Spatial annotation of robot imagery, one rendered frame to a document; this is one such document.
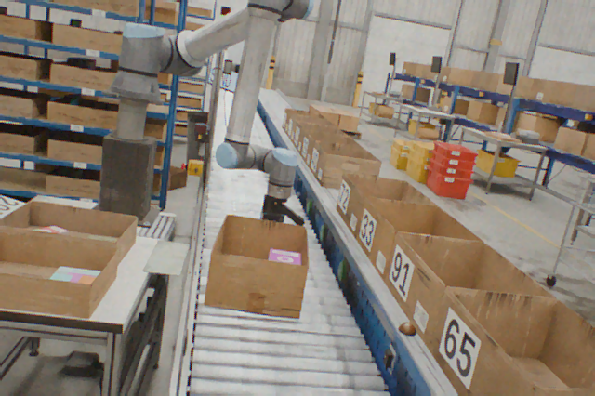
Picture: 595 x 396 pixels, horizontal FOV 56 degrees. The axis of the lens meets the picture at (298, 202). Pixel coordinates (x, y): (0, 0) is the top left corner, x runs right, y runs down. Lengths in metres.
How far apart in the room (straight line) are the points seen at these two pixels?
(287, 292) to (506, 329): 0.62
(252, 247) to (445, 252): 0.70
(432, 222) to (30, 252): 1.38
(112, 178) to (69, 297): 0.82
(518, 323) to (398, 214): 0.79
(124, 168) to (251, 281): 0.85
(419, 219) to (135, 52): 1.23
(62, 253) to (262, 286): 0.63
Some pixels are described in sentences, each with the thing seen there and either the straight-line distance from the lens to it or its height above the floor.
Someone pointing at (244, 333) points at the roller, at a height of 0.75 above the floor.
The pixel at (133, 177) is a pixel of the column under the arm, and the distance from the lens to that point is 2.29.
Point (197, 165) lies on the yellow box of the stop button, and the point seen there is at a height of 0.86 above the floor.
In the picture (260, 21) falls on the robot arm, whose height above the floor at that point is 1.59.
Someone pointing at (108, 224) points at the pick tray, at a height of 0.80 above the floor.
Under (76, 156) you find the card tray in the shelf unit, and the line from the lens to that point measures 3.30.
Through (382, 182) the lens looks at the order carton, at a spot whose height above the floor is 1.03.
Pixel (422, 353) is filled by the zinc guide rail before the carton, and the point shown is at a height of 0.89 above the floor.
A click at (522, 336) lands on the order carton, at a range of 1.51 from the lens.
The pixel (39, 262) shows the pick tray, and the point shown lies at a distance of 1.90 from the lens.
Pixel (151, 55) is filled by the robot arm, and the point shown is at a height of 1.41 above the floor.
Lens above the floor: 1.52
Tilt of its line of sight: 15 degrees down
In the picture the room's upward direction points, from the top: 10 degrees clockwise
